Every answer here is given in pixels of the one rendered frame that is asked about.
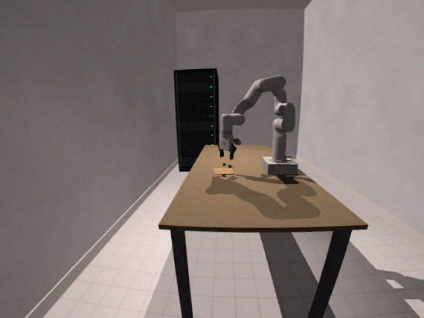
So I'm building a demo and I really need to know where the tan square mat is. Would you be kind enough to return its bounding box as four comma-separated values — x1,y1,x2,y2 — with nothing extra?
214,168,234,175

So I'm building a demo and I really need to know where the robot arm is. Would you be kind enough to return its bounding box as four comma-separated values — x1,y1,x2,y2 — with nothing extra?
221,76,295,163

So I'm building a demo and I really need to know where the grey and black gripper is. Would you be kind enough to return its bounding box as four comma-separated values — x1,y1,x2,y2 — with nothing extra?
217,134,237,160

